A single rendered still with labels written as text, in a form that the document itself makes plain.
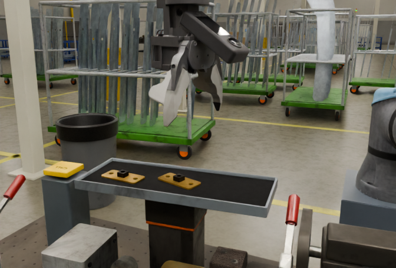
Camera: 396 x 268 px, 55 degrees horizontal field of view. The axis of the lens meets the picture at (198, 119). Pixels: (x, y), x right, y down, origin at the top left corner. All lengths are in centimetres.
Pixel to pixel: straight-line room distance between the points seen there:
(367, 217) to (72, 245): 57
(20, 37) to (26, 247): 276
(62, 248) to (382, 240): 46
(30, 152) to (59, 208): 334
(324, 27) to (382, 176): 587
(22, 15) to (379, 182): 361
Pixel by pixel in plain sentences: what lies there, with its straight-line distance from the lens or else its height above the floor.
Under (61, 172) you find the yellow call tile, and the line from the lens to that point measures 84.
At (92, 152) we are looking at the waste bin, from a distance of 313.
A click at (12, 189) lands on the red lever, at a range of 91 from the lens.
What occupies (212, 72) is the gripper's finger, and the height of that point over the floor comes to 137.
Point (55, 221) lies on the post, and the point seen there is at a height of 105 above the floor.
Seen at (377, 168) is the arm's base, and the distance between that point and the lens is 89.
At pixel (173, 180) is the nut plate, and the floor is 116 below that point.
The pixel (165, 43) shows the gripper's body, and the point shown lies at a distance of 63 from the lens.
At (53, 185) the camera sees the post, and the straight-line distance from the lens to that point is 86.
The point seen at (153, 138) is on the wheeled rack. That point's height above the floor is 25.
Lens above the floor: 144
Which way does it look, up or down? 13 degrees down
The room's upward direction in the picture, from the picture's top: straight up
